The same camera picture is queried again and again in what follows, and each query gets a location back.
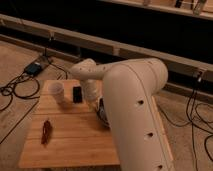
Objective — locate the white plastic cup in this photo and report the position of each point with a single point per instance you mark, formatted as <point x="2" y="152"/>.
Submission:
<point x="56" y="90"/>

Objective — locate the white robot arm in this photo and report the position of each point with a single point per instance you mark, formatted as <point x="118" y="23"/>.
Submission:
<point x="128" y="87"/>

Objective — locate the black power adapter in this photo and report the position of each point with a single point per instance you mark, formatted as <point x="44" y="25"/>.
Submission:
<point x="33" y="69"/>

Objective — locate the wooden rail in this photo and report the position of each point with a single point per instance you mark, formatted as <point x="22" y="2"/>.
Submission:
<point x="175" y="63"/>

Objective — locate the black phone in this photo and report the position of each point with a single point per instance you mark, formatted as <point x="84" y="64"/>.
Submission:
<point x="77" y="95"/>

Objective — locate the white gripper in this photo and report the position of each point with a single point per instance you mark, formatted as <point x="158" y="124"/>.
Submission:
<point x="90" y="91"/>

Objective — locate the black ceramic bowl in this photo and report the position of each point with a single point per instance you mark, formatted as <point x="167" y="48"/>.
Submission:
<point x="102" y="114"/>

